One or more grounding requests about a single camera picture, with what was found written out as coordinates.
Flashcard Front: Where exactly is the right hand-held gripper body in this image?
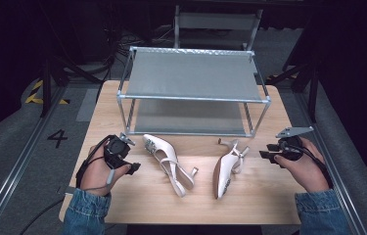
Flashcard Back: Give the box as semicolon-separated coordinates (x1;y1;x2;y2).
275;125;315;162

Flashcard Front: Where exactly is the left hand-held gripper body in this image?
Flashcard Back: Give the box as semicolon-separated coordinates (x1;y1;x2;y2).
103;131;136;169

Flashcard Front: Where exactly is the cream slingback high-heel shoe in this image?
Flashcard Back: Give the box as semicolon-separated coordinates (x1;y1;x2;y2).
142;133;200;199
212;137;251;201

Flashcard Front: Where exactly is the grey metal shoe rack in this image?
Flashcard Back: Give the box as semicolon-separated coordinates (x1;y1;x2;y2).
115;46;272;138

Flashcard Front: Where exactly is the person's right hand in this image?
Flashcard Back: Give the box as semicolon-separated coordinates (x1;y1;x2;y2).
273;136;331;194

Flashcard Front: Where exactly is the person's left hand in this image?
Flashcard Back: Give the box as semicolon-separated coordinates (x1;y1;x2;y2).
78;142;132;198

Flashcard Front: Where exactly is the black tripod stand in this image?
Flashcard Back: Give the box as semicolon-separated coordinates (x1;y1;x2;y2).
38;55;104;118
267;58;319;124

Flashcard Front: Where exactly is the yellow black floor tape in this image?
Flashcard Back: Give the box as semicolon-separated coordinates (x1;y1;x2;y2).
23;79;71;106

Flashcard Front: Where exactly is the grey left gripper cable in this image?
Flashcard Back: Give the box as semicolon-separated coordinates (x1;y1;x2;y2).
82;167;116;192

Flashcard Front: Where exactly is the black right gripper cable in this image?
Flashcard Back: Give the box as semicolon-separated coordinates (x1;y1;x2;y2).
282;143;334;190

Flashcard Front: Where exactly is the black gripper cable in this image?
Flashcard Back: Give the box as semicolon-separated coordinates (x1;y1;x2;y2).
282;143;334;190
19;135;114;235

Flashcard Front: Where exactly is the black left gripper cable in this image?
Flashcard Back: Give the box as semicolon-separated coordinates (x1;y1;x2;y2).
19;135;114;235

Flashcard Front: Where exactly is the metal floor rail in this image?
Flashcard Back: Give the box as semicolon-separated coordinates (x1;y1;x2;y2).
293;91;367;235
0;86;68;235

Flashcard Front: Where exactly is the bundle of floor cables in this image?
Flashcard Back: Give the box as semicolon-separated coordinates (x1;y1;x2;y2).
106;19;175;50

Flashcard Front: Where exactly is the grey metal frame stand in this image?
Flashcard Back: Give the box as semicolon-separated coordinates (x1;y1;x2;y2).
173;4;264;52

